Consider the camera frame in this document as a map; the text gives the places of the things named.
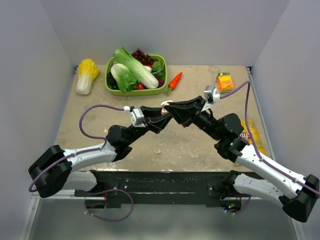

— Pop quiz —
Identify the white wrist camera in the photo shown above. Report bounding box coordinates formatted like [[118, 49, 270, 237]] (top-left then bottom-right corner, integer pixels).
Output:
[[201, 85, 221, 112], [123, 106, 145, 128]]

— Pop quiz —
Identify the red tomato toy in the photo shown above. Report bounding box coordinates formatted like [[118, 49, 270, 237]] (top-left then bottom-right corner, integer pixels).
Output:
[[136, 82, 146, 90]]

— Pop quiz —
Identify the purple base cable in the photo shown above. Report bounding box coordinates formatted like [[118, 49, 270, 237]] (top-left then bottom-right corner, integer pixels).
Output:
[[223, 194, 253, 216], [83, 188, 135, 222]]

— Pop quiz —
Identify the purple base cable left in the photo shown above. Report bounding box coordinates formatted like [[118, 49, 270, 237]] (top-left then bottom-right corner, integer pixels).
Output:
[[83, 188, 135, 222]]

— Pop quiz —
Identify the yellow Lays chips bag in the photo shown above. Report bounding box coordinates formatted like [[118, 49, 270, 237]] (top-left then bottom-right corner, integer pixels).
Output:
[[240, 119, 266, 154]]

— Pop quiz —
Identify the long green lettuce toy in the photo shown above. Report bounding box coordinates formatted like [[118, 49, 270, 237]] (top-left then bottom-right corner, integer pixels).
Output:
[[113, 47, 159, 89]]

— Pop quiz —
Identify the green plastic basket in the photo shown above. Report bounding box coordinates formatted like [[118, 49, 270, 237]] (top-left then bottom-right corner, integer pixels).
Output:
[[104, 54, 168, 97]]

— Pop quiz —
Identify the short green cabbage toy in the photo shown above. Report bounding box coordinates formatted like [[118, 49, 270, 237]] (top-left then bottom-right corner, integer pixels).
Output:
[[110, 63, 139, 93]]

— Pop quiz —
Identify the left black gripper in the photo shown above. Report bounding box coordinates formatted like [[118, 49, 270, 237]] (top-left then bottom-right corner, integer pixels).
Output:
[[125, 106, 173, 146]]

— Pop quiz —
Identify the yellow napa cabbage toy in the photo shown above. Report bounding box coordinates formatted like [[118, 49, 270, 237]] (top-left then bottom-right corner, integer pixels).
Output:
[[75, 58, 100, 96]]

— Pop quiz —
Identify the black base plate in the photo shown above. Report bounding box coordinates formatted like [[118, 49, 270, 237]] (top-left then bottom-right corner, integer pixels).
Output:
[[75, 170, 240, 208]]

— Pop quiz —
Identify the purple onion toy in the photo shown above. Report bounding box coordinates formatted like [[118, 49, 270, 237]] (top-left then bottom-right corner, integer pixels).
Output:
[[157, 78, 164, 88]]

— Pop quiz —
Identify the orange carrot toy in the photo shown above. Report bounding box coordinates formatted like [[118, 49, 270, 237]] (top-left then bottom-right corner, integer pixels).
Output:
[[164, 72, 183, 96]]

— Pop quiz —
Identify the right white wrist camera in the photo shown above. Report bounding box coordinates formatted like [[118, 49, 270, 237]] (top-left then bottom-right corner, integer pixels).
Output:
[[201, 85, 221, 112]]

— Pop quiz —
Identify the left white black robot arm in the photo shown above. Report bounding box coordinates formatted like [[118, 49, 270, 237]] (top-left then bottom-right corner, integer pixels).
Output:
[[28, 105, 172, 198]]

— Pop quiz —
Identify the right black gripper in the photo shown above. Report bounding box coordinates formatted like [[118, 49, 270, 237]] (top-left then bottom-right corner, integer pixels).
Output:
[[164, 95, 223, 141]]

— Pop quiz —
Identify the dark red grapes toy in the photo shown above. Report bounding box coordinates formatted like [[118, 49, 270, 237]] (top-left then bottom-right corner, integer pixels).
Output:
[[131, 48, 158, 66]]

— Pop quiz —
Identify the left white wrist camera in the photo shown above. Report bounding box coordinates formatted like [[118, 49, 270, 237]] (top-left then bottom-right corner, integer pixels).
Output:
[[123, 106, 145, 128]]

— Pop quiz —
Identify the pink earbud charging case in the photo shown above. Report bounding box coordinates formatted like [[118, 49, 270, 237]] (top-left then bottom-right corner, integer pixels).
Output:
[[160, 100, 173, 116]]

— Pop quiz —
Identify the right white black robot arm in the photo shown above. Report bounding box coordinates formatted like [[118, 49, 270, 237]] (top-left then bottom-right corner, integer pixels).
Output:
[[161, 96, 320, 223]]

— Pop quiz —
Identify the green leaf toy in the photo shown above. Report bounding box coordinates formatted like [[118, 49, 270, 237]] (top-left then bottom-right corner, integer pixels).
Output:
[[151, 60, 165, 76]]

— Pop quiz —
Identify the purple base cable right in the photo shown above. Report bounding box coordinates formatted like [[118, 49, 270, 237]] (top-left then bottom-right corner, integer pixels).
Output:
[[223, 194, 253, 216]]

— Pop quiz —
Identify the orange sponge package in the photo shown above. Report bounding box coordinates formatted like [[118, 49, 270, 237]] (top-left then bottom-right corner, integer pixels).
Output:
[[216, 72, 235, 95]]

